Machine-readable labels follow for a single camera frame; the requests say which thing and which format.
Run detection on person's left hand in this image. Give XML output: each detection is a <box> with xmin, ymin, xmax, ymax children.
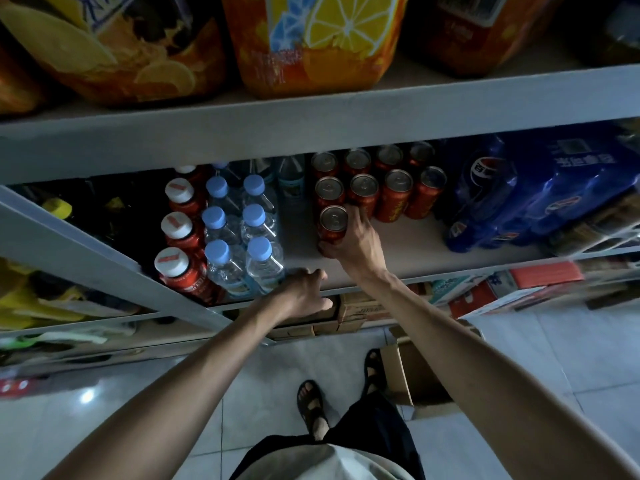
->
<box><xmin>253</xmin><ymin>268</ymin><xmax>335</xmax><ymax>329</ymax></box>

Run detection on person's right hand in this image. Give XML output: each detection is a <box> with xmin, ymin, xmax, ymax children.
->
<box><xmin>316</xmin><ymin>204</ymin><xmax>389</xmax><ymax>285</ymax></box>

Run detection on red can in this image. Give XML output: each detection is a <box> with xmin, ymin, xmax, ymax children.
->
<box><xmin>317</xmin><ymin>204</ymin><xmax>350</xmax><ymax>245</ymax></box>

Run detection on group of red cans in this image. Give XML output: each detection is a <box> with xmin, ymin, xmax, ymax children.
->
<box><xmin>309</xmin><ymin>141</ymin><xmax>449</xmax><ymax>223</ymax></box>

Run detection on grey metal shelf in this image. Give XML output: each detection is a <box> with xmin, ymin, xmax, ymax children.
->
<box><xmin>0</xmin><ymin>62</ymin><xmax>640</xmax><ymax>375</ymax></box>

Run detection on brown cardboard box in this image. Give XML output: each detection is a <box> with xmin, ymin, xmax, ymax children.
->
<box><xmin>379</xmin><ymin>319</ymin><xmax>483</xmax><ymax>421</ymax></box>

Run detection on person's left forearm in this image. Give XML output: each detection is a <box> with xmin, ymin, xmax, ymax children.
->
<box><xmin>45</xmin><ymin>304</ymin><xmax>286</xmax><ymax>480</ymax></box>

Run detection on person's right forearm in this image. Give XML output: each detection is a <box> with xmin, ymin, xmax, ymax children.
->
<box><xmin>355</xmin><ymin>269</ymin><xmax>640</xmax><ymax>480</ymax></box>

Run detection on person's right dark sandal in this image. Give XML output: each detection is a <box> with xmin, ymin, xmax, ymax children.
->
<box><xmin>362</xmin><ymin>348</ymin><xmax>386</xmax><ymax>395</ymax></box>

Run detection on person's dark sandal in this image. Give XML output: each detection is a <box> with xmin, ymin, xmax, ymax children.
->
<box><xmin>362</xmin><ymin>348</ymin><xmax>386</xmax><ymax>395</ymax></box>
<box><xmin>296</xmin><ymin>379</ymin><xmax>331</xmax><ymax>443</ymax></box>

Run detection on person's left dark sandal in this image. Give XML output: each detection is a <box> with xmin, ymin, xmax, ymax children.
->
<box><xmin>296</xmin><ymin>379</ymin><xmax>331</xmax><ymax>443</ymax></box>

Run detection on person's left leg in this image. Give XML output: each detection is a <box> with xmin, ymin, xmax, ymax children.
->
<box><xmin>302</xmin><ymin>389</ymin><xmax>331</xmax><ymax>443</ymax></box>

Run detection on brown flat carton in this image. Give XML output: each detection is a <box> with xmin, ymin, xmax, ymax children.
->
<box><xmin>269</xmin><ymin>314</ymin><xmax>341</xmax><ymax>341</ymax></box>

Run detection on tan printed carton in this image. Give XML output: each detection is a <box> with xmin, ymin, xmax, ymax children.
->
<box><xmin>337</xmin><ymin>292</ymin><xmax>396</xmax><ymax>333</ymax></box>

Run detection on pack of blue-capped water bottles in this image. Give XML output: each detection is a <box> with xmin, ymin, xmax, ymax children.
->
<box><xmin>202</xmin><ymin>154</ymin><xmax>307</xmax><ymax>301</ymax></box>

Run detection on white blue-printed carton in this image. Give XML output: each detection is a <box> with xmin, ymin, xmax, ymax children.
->
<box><xmin>429</xmin><ymin>275</ymin><xmax>483</xmax><ymax>305</ymax></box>

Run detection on pack of white-capped red bottles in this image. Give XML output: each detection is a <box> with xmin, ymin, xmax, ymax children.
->
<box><xmin>153</xmin><ymin>164</ymin><xmax>221</xmax><ymax>307</ymax></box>

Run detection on dark shorts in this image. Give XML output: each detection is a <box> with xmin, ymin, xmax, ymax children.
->
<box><xmin>229</xmin><ymin>389</ymin><xmax>426</xmax><ymax>480</ymax></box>

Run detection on blue cola bottle pack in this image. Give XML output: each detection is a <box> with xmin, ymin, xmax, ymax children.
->
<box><xmin>442</xmin><ymin>127</ymin><xmax>640</xmax><ymax>254</ymax></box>

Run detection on red and white carton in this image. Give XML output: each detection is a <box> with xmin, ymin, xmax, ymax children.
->
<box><xmin>449</xmin><ymin>261</ymin><xmax>586</xmax><ymax>321</ymax></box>

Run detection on shrink-wrapped pack of gold tins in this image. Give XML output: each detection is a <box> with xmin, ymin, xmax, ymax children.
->
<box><xmin>545</xmin><ymin>189</ymin><xmax>640</xmax><ymax>258</ymax></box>

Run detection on stack of colourful packets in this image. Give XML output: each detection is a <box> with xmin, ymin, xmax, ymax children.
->
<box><xmin>0</xmin><ymin>259</ymin><xmax>143</xmax><ymax>395</ymax></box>

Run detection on pack of yellow-capped dark bottles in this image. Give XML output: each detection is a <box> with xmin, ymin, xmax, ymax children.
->
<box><xmin>15</xmin><ymin>184</ymin><xmax>136</xmax><ymax>245</ymax></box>

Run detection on dark orange drink pack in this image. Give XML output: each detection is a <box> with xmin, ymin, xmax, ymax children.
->
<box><xmin>0</xmin><ymin>44</ymin><xmax>47</xmax><ymax>115</ymax></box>
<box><xmin>0</xmin><ymin>0</ymin><xmax>227</xmax><ymax>108</ymax></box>

